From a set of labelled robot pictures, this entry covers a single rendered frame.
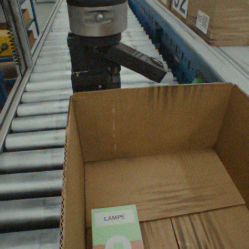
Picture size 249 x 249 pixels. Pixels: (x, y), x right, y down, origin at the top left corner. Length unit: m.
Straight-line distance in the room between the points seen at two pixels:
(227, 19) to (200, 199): 0.48
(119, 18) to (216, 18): 0.40
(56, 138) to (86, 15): 0.32
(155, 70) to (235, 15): 0.38
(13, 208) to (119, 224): 0.20
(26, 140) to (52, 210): 0.21
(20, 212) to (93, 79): 0.27
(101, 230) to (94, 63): 0.26
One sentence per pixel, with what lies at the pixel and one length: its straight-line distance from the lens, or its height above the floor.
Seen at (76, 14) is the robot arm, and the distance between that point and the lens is 0.35.
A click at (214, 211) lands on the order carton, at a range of 0.45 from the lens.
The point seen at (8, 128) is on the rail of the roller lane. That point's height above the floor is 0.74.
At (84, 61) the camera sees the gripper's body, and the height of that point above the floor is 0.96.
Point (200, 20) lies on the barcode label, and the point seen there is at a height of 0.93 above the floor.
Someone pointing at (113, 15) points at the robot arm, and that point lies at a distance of 0.35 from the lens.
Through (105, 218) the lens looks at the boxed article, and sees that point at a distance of 0.37.
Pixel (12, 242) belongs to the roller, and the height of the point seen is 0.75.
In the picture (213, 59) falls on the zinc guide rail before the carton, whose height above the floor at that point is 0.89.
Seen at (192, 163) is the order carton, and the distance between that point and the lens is 0.50.
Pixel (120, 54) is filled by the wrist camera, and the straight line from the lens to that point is 0.38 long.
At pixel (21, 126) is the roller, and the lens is 0.65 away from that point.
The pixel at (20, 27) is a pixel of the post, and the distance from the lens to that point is 0.89.
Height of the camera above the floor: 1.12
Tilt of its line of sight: 40 degrees down
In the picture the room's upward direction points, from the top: straight up
